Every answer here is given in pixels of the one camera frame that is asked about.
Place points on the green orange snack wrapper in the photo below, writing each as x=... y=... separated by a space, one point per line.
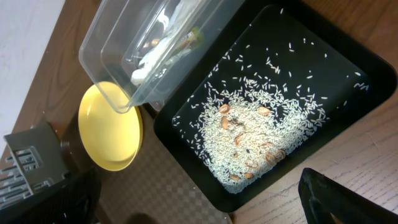
x=192 y=40

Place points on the dark brown serving tray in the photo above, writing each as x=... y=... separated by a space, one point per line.
x=152 y=189

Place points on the grey plastic dish rack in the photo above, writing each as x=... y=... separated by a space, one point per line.
x=36 y=164

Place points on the clear plastic waste bin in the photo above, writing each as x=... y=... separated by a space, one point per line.
x=107 y=49

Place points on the white paper napkin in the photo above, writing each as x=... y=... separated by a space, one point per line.
x=160 y=37

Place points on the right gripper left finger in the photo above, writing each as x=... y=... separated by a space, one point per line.
x=72 y=200

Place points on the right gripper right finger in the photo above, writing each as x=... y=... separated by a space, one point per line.
x=326 y=201

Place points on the rice and nut scraps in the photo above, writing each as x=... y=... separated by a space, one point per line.
x=276 y=86

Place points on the black rectangular waste tray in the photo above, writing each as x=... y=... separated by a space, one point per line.
x=383 y=84

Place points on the yellow round plate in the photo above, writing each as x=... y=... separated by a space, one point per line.
x=111 y=139

